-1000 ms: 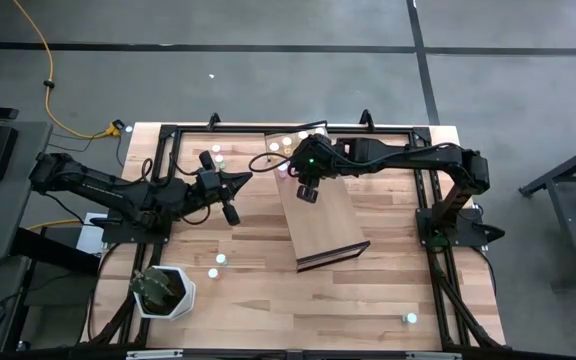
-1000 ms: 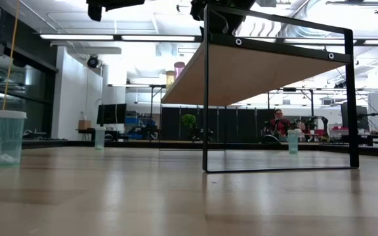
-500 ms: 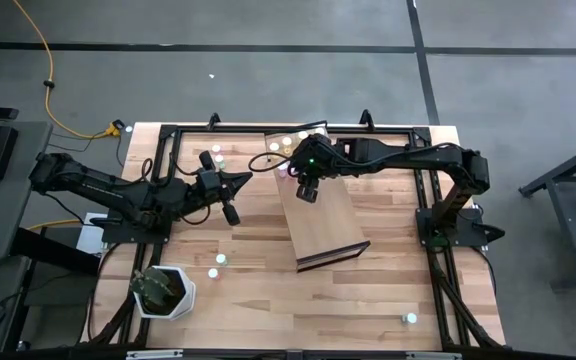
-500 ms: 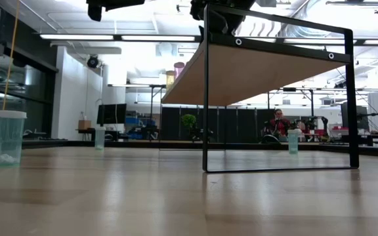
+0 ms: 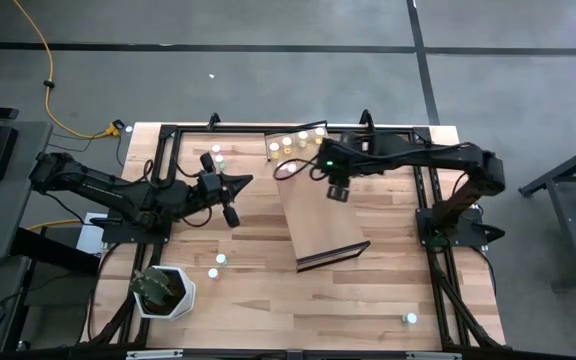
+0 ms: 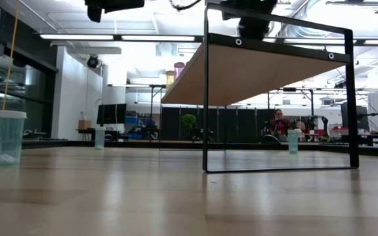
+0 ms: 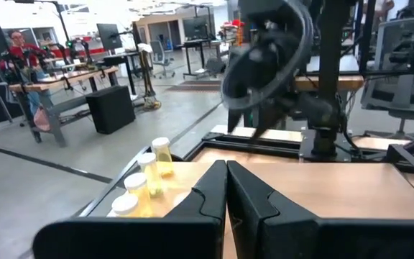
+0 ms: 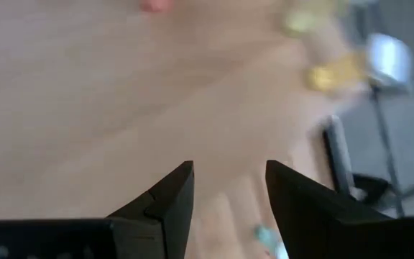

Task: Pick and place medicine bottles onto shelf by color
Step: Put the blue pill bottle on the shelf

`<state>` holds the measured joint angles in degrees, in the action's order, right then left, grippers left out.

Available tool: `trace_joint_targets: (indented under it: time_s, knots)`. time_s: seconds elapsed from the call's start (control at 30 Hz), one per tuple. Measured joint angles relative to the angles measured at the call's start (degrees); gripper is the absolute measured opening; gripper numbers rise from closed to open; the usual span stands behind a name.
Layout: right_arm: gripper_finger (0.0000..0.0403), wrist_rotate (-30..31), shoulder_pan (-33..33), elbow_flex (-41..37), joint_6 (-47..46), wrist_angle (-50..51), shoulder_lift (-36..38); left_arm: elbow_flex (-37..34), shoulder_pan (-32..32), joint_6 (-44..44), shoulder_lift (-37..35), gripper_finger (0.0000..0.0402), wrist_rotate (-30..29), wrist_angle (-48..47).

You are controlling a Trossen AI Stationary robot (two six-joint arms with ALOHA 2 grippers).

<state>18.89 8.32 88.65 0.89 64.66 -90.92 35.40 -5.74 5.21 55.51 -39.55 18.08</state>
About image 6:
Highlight black computer monitor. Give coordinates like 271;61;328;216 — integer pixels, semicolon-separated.
96;103;128;126

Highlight yellow extension cord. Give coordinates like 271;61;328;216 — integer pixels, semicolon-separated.
1;0;21;111

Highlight person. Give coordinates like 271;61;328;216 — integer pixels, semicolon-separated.
267;108;291;144

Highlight green leafy plant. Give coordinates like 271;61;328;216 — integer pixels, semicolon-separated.
180;113;199;140

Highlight black aluminium table frame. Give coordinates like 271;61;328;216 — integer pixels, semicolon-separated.
21;139;378;159

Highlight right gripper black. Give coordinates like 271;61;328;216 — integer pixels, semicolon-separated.
237;15;271;41

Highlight black partition wall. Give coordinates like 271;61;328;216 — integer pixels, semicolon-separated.
160;105;277;144

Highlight small clear cup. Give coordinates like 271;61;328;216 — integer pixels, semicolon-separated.
287;128;302;155

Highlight ceiling light rail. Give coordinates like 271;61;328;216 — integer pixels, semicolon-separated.
33;31;378;46

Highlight dark screen panel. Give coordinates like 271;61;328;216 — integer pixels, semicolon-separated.
341;101;369;131

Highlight black round ceiling device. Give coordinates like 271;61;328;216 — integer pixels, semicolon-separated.
86;54;100;69

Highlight wooden shelf black frame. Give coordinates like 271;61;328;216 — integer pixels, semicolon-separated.
161;2;360;174

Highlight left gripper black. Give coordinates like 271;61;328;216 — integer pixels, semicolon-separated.
84;0;146;23

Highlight ceiling mounted fixture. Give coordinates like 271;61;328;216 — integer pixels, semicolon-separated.
325;0;378;14

